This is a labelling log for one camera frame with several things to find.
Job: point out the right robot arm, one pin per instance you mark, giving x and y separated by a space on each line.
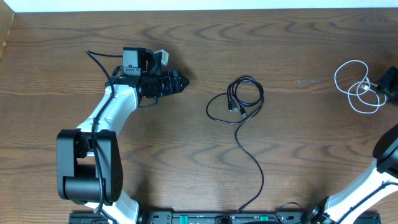
380 178

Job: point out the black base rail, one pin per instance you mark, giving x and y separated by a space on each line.
210 218

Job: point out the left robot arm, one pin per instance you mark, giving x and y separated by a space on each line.
89 169

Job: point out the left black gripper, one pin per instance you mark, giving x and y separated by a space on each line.
171 83

